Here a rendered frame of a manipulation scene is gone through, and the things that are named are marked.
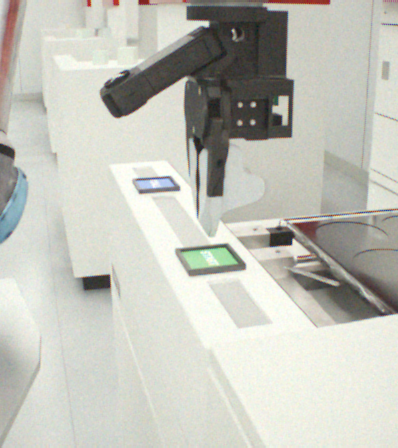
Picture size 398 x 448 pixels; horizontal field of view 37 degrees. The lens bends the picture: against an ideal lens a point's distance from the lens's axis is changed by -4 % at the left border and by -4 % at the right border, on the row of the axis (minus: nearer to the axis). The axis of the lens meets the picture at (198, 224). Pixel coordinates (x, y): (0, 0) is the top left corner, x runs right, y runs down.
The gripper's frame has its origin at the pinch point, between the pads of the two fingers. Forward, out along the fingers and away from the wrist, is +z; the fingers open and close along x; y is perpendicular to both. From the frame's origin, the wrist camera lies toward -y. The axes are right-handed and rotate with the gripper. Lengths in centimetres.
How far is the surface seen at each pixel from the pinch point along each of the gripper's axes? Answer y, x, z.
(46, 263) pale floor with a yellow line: -16, 227, 100
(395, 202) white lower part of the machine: 59, 54, 20
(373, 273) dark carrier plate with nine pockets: 22.5, 4.7, 10.1
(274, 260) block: 11.9, 10.4, 9.5
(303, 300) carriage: 13.1, 4.1, 12.0
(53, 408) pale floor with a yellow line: -18, 110, 100
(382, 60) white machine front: 58, 64, -10
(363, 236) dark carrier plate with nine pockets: 27.4, 15.8, 10.1
